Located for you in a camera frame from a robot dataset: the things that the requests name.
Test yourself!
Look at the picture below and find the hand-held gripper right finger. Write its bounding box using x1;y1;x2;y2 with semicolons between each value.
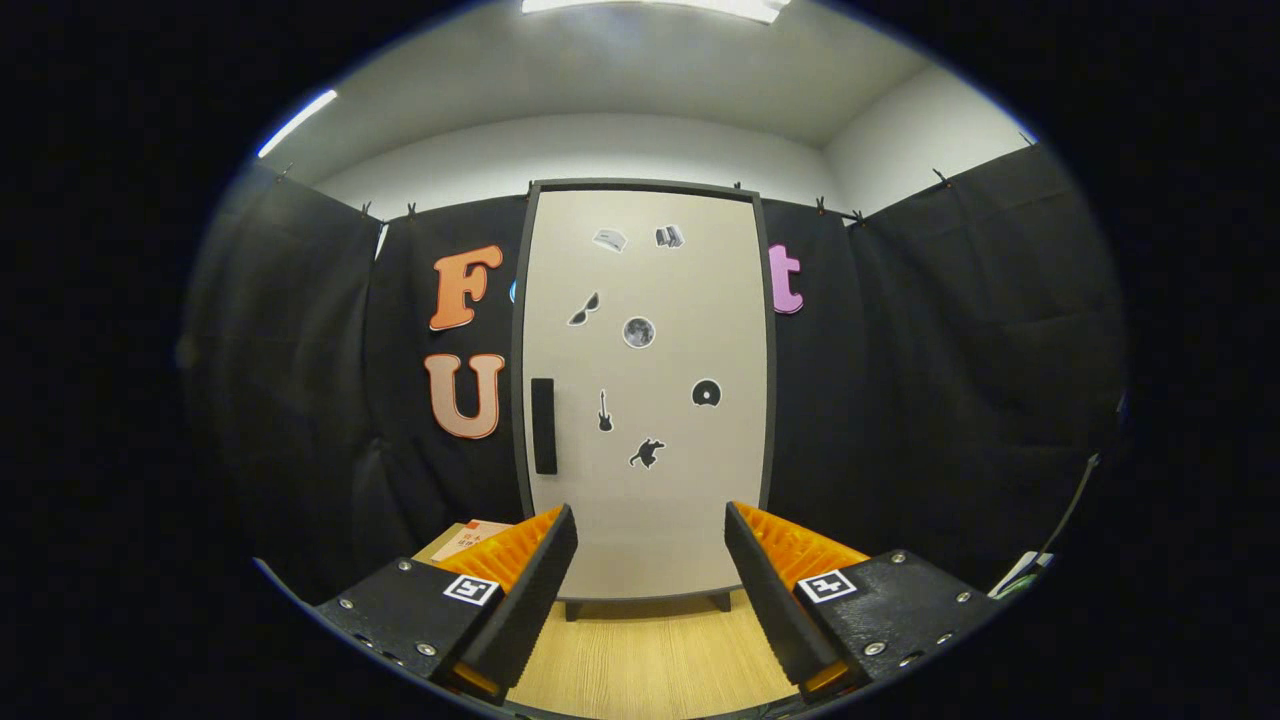
724;501;1001;699

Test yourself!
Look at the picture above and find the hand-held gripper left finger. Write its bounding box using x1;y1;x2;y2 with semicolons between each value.
315;503;580;704

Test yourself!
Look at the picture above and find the white shoe cabinet door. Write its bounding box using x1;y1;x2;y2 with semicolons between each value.
522;190;769;601

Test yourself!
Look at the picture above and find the dark grey shoe cabinet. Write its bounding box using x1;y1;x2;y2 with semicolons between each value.
510;178;779;623

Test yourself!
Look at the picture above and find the beige cover book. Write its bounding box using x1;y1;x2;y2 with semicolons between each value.
432;518;516;563

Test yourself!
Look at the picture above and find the black backdrop cloth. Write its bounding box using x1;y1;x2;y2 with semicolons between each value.
178;140;1129;606

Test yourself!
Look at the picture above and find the ceiling light strip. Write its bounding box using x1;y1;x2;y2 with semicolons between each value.
257;88;339;159

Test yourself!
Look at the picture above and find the ceiling light panel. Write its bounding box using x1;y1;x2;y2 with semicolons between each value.
522;0;791;23

